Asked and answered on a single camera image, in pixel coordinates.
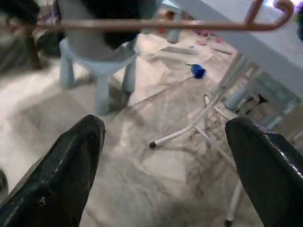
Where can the small blue toy box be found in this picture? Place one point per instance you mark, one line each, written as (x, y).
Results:
(198, 71)

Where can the pink clothes hanger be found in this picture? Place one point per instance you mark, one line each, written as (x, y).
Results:
(142, 25)

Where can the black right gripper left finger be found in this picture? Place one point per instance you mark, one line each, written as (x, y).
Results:
(56, 179)

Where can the dark navy garment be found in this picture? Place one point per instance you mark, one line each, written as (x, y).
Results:
(120, 14)

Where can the light blue folding table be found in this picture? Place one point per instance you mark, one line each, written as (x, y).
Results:
(260, 47)

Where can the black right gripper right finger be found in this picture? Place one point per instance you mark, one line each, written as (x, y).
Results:
(270, 179)

